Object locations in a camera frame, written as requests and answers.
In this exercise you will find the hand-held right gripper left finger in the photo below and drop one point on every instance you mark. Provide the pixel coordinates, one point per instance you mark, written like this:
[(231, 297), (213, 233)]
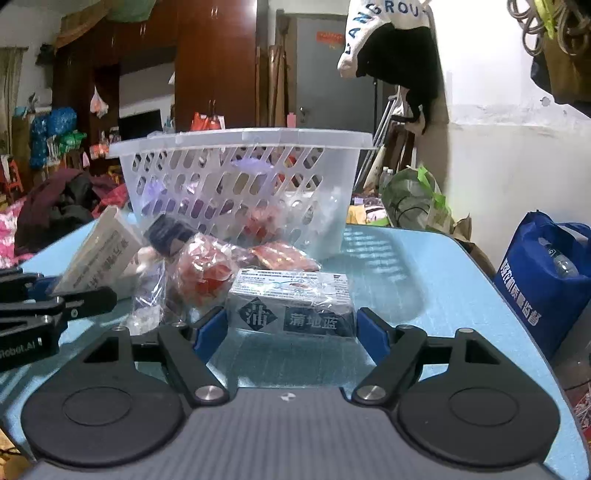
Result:
[(210, 331)]

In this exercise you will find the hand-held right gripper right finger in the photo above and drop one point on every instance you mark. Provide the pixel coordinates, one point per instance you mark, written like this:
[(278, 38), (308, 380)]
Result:
[(374, 336)]

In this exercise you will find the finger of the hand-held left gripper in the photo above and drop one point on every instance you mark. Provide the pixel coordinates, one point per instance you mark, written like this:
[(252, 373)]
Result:
[(39, 287), (87, 302)]

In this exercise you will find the white paper box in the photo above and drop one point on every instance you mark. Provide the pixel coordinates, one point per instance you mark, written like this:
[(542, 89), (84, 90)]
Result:
[(101, 249)]

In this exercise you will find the dark blue box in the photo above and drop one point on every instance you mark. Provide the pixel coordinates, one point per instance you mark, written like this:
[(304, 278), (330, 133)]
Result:
[(286, 318)]

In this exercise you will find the red box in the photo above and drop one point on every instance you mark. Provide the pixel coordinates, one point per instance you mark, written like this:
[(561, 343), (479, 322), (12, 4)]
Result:
[(261, 220)]

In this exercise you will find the purple packet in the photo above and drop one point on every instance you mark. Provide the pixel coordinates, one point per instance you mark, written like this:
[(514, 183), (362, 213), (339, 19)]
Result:
[(154, 190)]

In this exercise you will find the white plastic basket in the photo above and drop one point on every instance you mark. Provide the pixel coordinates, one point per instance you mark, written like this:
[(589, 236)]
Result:
[(221, 147)]

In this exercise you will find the red toy in plastic bag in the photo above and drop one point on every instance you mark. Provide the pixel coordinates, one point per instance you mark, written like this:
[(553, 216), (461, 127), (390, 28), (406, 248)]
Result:
[(203, 272)]

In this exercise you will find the pink floral blanket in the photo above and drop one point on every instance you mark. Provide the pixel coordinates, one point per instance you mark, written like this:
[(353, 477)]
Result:
[(9, 230)]

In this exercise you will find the dark clothes pile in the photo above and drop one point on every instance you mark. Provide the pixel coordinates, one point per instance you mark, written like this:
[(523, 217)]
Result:
[(64, 198)]

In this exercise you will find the red snack packet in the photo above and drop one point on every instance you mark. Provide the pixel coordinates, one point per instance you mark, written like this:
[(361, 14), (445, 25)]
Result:
[(281, 256)]

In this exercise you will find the white plush toy in bag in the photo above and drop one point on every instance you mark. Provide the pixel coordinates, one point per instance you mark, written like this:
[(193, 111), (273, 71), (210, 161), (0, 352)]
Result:
[(168, 233)]

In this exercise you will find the red stool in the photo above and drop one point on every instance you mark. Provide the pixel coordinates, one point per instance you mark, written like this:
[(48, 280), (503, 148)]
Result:
[(14, 177)]

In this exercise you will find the brown paper bag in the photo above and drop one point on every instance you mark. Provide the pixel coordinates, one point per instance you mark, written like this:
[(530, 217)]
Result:
[(467, 240)]

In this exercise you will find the green plastic bag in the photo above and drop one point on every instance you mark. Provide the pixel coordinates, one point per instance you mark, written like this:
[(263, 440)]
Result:
[(415, 198)]

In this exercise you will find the blue net bag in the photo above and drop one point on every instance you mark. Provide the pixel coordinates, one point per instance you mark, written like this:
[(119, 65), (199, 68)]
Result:
[(51, 134)]

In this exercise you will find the blue tote bag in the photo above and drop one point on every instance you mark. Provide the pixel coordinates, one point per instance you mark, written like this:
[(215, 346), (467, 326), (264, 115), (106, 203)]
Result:
[(540, 281)]

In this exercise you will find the black monitor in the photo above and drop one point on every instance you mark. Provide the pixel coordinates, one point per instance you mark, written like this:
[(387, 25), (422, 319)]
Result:
[(138, 124)]

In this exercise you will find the window curtain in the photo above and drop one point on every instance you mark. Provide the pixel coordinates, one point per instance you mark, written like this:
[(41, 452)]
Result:
[(9, 101)]

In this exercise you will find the small hanging plastic bag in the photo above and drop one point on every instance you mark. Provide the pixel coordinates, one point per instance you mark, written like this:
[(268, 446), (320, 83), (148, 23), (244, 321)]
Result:
[(98, 104)]

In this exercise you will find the red plastic bag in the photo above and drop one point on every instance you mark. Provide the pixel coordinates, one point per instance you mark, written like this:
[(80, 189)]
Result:
[(207, 122)]

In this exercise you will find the metal crutch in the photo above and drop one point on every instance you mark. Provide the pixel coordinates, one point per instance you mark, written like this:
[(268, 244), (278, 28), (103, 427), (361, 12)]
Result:
[(385, 115)]

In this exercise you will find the grey metal door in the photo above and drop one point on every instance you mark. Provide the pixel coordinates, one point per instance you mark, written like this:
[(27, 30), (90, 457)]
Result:
[(323, 83)]

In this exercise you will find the wooden sticks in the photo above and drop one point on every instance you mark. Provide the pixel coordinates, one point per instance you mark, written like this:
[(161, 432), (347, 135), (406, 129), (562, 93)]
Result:
[(277, 78)]

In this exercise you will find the black hanging garment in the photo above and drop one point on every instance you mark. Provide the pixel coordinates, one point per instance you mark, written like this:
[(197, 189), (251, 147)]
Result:
[(406, 69)]

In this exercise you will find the brown wooden wardrobe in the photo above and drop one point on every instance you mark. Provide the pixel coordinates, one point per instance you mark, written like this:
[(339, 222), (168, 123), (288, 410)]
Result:
[(212, 55)]

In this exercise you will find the green cloth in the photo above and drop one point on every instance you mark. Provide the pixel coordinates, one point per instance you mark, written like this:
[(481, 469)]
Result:
[(131, 9)]

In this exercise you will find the white lettered jacket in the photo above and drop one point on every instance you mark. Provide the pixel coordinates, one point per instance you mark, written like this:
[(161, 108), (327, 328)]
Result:
[(383, 23)]

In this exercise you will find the brown cloth bag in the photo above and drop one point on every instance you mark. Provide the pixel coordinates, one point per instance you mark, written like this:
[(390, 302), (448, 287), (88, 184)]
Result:
[(568, 74)]

